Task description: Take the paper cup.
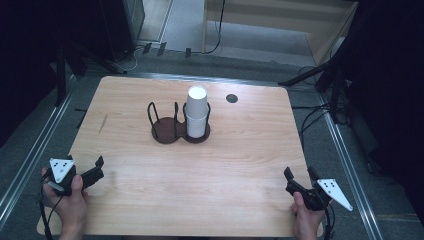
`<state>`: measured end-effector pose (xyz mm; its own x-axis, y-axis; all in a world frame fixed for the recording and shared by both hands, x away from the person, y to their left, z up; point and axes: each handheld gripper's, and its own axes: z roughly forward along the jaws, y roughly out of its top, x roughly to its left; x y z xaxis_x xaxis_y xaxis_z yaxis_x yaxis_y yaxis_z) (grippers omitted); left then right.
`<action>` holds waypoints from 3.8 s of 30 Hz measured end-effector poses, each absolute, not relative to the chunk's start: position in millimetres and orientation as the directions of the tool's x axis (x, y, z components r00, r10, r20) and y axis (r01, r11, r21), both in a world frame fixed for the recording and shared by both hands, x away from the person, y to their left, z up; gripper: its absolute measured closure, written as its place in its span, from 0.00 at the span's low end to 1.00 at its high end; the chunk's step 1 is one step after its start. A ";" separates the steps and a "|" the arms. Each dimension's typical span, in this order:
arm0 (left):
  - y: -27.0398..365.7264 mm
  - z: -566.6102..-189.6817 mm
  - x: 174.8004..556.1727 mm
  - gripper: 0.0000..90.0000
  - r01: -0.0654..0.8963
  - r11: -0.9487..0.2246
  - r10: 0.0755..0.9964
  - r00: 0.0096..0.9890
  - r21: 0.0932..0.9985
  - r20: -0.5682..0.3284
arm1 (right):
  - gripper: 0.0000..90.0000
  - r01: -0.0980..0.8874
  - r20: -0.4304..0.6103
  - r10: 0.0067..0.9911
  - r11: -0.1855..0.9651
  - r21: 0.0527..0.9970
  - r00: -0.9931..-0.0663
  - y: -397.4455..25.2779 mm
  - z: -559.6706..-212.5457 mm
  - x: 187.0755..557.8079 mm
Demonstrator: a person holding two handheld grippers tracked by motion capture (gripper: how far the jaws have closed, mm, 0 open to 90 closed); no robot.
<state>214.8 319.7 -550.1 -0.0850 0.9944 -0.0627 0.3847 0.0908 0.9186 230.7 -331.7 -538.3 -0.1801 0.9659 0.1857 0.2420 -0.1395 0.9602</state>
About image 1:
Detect right hand-held gripper cable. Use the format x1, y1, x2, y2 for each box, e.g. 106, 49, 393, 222
322, 202, 336, 240

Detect dark cabinet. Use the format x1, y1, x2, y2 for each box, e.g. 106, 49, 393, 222
99, 0, 146, 63

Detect black metal stand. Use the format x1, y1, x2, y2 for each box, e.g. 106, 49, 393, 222
49, 39, 128, 108

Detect black floor cables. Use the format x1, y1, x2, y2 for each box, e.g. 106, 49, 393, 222
291, 102, 335, 153

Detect person's left hand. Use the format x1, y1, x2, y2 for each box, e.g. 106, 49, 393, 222
41, 167, 90, 232

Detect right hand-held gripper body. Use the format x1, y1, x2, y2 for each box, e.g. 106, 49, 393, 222
285, 178, 354, 212

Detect person's right hand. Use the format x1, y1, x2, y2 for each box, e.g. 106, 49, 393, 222
290, 192, 330, 233

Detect white paper cup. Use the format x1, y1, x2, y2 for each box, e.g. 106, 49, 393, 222
185, 113, 208, 139
185, 85, 209, 120

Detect black hanging cable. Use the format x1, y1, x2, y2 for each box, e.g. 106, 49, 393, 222
199, 0, 226, 56

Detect dark double cup holder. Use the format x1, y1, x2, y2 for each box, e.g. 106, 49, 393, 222
146, 101, 212, 145

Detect white floor cable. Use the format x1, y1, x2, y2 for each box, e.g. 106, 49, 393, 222
123, 44, 148, 73

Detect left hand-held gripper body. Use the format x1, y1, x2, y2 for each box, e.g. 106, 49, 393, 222
46, 155, 85, 197

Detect black tripod stand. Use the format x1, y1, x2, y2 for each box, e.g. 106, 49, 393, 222
277, 49, 355, 125

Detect hand-held gripper cable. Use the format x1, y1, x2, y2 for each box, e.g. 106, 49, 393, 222
37, 178, 65, 240
322, 202, 336, 240

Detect left hand-held gripper cable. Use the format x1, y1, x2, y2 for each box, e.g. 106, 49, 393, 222
37, 178, 65, 240

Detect metal floor rail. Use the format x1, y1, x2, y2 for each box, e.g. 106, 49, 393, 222
318, 94, 385, 240
0, 75, 77, 222

